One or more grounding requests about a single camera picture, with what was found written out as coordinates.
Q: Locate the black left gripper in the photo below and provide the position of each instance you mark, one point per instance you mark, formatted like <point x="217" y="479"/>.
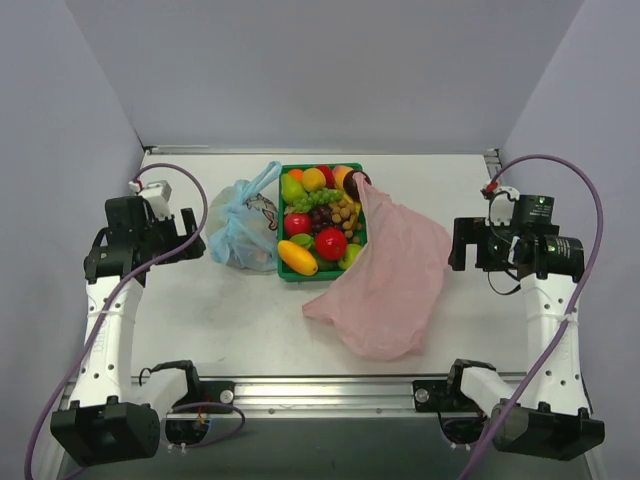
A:
<point x="176" y="240"/>

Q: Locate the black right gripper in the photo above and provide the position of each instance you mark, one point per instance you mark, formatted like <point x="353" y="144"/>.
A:
<point x="476" y="243"/>

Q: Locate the yellow fake mango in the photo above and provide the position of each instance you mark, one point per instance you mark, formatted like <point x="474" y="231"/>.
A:
<point x="297" y="258"/>

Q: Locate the pink plastic bag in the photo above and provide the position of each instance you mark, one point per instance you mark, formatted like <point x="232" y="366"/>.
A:
<point x="380" y="306"/>

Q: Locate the green fake apple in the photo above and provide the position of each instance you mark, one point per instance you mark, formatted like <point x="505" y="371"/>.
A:
<point x="349" y="256"/>

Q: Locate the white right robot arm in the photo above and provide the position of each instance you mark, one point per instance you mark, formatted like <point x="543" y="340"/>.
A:
<point x="550" y="418"/>

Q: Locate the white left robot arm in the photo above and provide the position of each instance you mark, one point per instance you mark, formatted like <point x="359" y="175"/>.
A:
<point x="107" y="420"/>

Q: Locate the blue tied plastic bag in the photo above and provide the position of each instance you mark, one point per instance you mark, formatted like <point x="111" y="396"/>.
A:
<point x="242" y="224"/>

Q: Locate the small red fake apple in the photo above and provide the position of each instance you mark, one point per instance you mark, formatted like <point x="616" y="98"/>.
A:
<point x="297" y="223"/>

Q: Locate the green fake pear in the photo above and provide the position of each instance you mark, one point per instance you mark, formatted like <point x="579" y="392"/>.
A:
<point x="291" y="190"/>

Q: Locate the orange fake tangerine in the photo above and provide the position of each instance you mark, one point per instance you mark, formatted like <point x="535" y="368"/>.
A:
<point x="296" y="174"/>

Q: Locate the green fake starfruit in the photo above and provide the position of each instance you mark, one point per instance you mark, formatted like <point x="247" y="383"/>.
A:
<point x="302" y="242"/>

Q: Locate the yellow orange fake fruit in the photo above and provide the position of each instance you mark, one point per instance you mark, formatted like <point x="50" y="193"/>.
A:
<point x="313" y="179"/>

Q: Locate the purple fake grapes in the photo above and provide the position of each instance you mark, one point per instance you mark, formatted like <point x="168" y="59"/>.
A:
<point x="321" y="218"/>

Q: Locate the green fake grapes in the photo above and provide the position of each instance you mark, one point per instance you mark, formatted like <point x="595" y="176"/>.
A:
<point x="316" y="199"/>

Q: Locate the red fake fruit back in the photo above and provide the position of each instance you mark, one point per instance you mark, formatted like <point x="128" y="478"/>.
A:
<point x="328" y="175"/>

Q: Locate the brown fake longan bunch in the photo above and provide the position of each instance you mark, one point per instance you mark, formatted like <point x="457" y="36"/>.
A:
<point x="346" y="216"/>

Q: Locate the dark purple fake plum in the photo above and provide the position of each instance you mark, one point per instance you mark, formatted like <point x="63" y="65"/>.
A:
<point x="350" y="185"/>

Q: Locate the peach fake fruit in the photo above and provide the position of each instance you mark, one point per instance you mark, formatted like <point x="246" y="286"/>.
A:
<point x="339" y="173"/>

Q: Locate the green plastic basket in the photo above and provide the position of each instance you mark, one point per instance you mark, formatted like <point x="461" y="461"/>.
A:
<point x="328" y="270"/>

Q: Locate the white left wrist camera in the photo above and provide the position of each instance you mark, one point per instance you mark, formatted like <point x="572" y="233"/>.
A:
<point x="157" y="194"/>

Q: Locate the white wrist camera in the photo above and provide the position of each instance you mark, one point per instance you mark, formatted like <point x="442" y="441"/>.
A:
<point x="157" y="194"/>
<point x="502" y="200"/>

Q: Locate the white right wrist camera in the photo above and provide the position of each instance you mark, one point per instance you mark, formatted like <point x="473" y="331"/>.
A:
<point x="502" y="200"/>

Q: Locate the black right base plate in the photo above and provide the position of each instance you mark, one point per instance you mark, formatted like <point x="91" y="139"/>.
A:
<point x="435" y="396"/>

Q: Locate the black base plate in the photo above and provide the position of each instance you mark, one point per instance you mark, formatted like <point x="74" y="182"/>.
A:
<point x="435" y="396"/>
<point x="219" y="391"/>

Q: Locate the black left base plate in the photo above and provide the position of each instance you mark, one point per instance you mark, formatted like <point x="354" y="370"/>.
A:
<point x="219" y="391"/>

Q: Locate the aluminium front rail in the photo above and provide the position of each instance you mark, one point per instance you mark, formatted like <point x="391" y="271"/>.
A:
<point x="325" y="392"/>

